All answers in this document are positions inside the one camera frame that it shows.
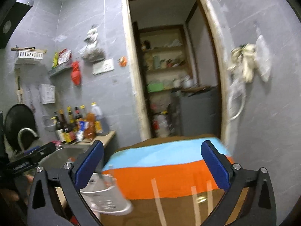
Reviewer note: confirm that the black pan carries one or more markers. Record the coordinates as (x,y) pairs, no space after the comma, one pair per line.
(18,117)

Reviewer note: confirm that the long wooden chopstick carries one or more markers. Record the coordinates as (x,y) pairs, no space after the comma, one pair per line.
(158,202)

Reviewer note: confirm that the sauce bottles group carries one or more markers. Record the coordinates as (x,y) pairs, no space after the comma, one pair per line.
(79,127)

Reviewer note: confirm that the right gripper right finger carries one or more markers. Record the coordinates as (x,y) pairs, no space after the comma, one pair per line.
(218,164)

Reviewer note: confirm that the white wall basket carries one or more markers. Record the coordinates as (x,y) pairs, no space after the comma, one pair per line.
(28,55)

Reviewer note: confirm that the grey cabinet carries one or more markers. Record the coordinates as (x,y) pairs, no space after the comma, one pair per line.
(196,113)

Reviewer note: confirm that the striped blue orange brown cloth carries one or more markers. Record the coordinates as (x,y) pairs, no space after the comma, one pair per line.
(177,165)

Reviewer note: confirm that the white plastic utensil holder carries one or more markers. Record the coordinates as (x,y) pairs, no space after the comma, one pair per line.
(103,196)

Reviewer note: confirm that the grey hanging bag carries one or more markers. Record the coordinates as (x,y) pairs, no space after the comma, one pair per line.
(92,52)

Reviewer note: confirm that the cream rubber gloves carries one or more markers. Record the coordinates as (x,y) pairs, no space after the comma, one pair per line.
(242,62)

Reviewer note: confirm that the clear plastic bag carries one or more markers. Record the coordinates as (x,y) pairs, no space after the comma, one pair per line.
(263,57)

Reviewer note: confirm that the wall shelf with packets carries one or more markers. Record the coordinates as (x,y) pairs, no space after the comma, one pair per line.
(62,61)

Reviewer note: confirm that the red hanging bag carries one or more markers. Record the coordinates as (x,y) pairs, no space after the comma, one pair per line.
(76,73)

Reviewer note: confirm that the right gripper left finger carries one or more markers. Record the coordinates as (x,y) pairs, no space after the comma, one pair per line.
(86,163)

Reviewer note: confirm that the large oil bottle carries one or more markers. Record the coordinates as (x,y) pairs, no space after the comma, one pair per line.
(100,122)

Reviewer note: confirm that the steel faucet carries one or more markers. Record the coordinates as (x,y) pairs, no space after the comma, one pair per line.
(26,137)

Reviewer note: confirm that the white wall box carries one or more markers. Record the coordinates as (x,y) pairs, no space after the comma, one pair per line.
(47,94)

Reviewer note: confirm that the steel sink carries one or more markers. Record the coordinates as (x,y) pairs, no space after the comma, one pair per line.
(62,155)

